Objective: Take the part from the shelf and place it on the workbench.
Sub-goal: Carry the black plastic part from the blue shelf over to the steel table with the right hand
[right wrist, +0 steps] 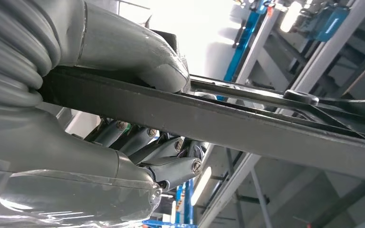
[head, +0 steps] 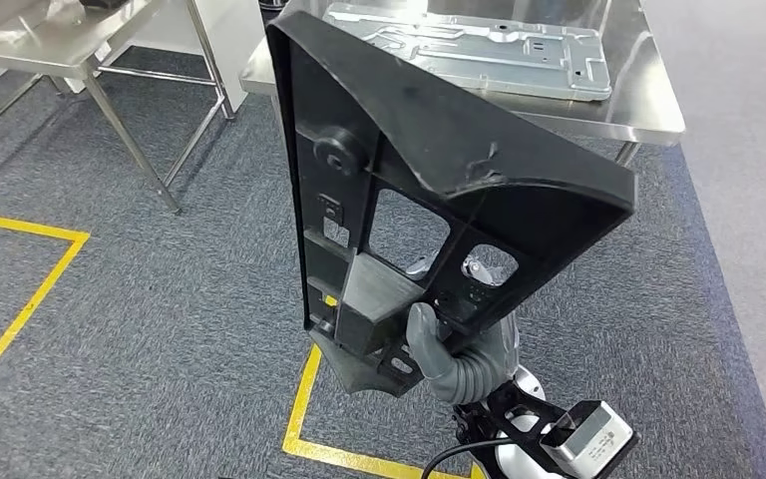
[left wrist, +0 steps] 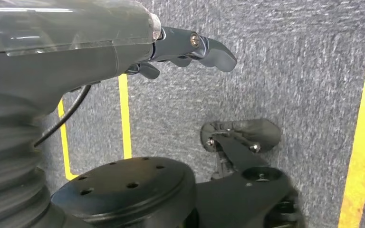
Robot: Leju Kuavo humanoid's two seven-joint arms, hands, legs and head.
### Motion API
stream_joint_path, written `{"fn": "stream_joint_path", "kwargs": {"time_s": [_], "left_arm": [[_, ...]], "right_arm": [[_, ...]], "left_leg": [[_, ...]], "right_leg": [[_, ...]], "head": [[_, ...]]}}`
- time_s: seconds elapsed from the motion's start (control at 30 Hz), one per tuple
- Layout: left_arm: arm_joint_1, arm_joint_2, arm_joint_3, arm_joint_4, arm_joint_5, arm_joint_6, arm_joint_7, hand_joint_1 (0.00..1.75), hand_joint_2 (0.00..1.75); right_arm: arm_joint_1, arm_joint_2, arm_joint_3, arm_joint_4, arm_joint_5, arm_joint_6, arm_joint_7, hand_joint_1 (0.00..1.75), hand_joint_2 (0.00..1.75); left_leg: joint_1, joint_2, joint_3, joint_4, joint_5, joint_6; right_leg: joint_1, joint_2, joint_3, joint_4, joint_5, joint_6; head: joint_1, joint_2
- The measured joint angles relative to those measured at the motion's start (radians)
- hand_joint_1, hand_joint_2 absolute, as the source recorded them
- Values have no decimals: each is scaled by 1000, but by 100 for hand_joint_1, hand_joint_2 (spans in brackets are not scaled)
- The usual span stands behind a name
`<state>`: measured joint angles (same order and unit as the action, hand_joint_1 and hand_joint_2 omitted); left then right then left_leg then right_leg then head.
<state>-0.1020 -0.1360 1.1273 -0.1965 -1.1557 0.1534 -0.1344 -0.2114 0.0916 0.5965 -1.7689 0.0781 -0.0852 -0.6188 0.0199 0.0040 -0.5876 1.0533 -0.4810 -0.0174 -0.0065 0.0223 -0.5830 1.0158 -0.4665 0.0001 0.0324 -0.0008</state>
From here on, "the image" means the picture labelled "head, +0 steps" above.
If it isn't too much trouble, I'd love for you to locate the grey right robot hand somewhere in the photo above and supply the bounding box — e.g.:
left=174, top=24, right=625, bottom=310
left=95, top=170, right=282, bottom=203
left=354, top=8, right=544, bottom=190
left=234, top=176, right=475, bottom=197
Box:
left=406, top=252, right=524, bottom=386

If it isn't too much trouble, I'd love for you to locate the black plastic plate frame part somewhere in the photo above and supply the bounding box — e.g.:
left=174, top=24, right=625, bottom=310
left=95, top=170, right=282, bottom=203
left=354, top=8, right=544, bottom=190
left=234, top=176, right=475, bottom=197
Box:
left=264, top=9, right=639, bottom=399

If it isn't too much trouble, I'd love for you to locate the stainless steel workbench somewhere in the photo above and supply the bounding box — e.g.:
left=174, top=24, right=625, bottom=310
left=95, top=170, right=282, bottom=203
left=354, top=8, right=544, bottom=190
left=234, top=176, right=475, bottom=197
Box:
left=239, top=0, right=687, bottom=168

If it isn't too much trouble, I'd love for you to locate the stamped silver metal plate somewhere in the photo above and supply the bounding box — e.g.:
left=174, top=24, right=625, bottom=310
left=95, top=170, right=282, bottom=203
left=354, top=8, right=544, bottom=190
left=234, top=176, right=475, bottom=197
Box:
left=321, top=1, right=614, bottom=103

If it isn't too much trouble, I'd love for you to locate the stainless steel table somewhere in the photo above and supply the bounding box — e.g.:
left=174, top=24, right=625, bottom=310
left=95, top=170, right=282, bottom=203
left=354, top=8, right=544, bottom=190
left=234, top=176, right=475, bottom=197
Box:
left=0, top=0, right=237, bottom=217

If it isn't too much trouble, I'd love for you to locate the black camera cable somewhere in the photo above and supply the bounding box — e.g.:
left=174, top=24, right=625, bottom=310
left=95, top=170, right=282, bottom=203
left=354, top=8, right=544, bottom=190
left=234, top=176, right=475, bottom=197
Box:
left=419, top=438, right=513, bottom=479

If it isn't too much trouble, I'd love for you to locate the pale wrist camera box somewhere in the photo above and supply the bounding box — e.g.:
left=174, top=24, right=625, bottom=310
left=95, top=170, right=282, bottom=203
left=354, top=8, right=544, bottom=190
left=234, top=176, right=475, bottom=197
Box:
left=540, top=399, right=636, bottom=472

